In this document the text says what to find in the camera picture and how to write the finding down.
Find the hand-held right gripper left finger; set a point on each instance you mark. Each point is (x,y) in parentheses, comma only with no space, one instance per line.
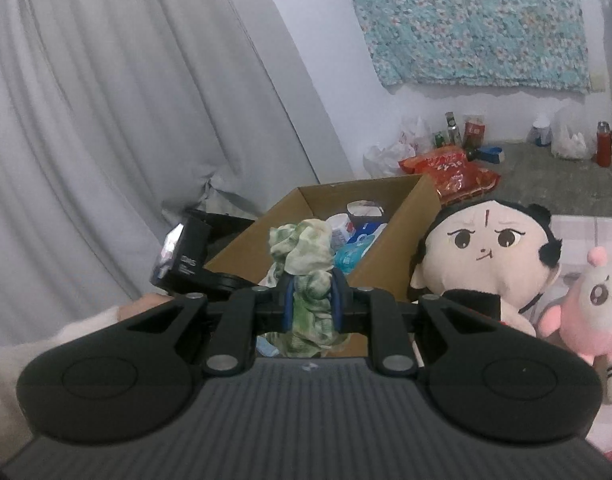
(287,305)

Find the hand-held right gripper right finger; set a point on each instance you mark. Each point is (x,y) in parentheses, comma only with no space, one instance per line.
(337,305)

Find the light blue towel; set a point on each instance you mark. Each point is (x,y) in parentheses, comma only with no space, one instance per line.
(268,347)

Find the green patterned scrunchie cloth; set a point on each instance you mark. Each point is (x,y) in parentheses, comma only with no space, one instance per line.
(306,250)

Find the blue tissue pack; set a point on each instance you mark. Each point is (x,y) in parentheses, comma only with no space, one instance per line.
(358,250)

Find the large cardboard box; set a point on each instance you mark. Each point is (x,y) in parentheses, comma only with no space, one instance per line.
(395,245)

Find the cream plush doll red top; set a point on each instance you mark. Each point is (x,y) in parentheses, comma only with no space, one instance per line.
(490,250)

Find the pink bunny plush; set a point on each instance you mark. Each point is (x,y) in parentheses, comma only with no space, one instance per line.
(585,305)

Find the white plastic bag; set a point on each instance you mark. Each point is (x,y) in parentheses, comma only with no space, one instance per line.
(415,132)
(568,142)
(385,160)

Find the white curtain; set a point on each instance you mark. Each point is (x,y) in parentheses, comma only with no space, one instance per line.
(111,110)

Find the orange snack bag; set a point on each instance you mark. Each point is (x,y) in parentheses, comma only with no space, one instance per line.
(450,175)

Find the green bottle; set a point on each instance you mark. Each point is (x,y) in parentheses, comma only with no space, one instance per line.
(439,140)

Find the silver can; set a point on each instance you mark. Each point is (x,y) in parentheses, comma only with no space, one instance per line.
(452,130)

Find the blue scoop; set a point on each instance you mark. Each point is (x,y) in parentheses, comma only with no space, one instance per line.
(488,154)

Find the red thermos bottle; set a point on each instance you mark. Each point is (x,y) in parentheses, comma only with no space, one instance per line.
(604,147)

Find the blue floral wall cloth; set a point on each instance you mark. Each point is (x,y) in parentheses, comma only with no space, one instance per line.
(475,20)

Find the white wall socket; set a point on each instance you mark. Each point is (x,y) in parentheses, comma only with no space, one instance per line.
(596,80)

